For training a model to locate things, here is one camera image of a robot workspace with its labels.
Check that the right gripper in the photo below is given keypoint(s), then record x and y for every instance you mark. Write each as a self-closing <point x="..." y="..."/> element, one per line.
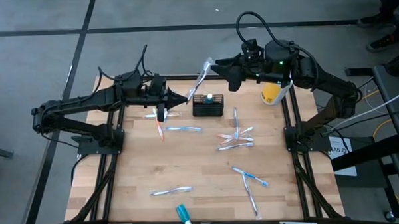
<point x="252" y="67"/>

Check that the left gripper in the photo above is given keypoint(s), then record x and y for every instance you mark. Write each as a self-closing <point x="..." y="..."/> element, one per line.
<point x="159" y="93"/>

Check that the blue toothbrush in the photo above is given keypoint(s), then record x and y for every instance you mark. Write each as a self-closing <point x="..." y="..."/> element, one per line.
<point x="200" y="79"/>
<point x="235" y="120"/>
<point x="251" y="177"/>
<point x="183" y="128"/>

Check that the orange toothbrush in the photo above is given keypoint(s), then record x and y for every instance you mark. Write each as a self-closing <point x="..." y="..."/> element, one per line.
<point x="160" y="130"/>
<point x="224" y="136"/>

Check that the teal mouthwash bottle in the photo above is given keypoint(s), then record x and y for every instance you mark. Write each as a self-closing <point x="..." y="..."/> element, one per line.
<point x="209" y="98"/>
<point x="182" y="212"/>

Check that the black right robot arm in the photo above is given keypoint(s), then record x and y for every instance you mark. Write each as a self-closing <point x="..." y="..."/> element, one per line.
<point x="331" y="82"/>

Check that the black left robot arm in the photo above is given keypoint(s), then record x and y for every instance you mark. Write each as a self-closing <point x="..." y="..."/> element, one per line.
<point x="86" y="97"/>

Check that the yellow wipes canister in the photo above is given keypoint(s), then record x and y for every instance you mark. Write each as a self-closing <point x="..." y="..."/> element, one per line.
<point x="272" y="94"/>

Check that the white paper sheet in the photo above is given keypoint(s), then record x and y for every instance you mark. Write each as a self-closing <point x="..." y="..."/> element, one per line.
<point x="343" y="143"/>

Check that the person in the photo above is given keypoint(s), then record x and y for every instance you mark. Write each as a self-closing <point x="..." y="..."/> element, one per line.
<point x="380" y="43"/>

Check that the black caster wheel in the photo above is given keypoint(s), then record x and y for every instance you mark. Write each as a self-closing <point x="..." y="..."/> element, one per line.
<point x="389" y="216"/>

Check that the black aluminium table frame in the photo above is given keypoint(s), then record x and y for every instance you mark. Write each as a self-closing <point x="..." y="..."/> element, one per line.
<point x="185" y="77"/>

